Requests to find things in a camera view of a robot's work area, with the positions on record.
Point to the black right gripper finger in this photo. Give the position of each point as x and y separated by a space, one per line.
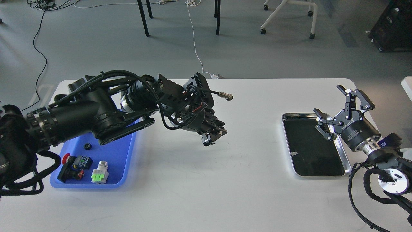
323 123
350 106

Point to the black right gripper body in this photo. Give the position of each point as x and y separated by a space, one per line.
355 130

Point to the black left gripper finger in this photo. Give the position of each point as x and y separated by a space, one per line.
208 139
219 131

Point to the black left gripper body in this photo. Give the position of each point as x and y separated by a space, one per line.
204 122

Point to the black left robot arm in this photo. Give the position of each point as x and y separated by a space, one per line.
111 105

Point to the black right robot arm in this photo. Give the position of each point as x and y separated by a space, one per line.
388 174

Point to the silver metal tray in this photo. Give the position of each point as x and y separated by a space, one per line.
311 154

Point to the blue plastic tray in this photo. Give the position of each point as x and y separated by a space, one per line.
117 153

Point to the white table corner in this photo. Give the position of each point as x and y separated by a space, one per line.
406 83

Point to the black equipment case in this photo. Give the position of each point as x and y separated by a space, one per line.
393 30

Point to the black table leg right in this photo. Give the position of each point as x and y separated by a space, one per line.
217 10

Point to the black table leg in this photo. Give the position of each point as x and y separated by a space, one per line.
217 10
142 15

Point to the green silver push button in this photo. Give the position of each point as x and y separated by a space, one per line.
101 174

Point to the black table leg left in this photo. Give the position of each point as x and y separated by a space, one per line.
142 15

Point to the red push button switch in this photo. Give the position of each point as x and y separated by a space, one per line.
73 167

